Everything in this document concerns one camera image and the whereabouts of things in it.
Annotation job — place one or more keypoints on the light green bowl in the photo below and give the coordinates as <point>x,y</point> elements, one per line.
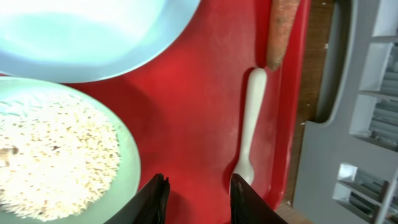
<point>108,208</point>

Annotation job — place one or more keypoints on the large light blue plate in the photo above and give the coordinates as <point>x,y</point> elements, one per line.
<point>78,41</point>

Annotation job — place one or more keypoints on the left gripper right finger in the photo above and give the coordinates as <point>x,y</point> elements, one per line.
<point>247,207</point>

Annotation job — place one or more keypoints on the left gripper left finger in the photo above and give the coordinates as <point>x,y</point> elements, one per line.
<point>148,206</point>

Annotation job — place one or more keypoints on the red serving tray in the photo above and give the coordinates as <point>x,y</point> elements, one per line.
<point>184,108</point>

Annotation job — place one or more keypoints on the orange carrot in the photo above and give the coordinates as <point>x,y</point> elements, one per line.
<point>281,21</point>

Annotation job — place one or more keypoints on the grey dishwasher rack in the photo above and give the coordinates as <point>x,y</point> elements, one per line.
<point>348,164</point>

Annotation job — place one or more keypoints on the white plastic spoon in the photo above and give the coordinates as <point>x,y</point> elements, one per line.
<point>255,89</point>

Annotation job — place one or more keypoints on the cooked white rice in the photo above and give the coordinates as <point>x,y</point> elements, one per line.
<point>58,156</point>

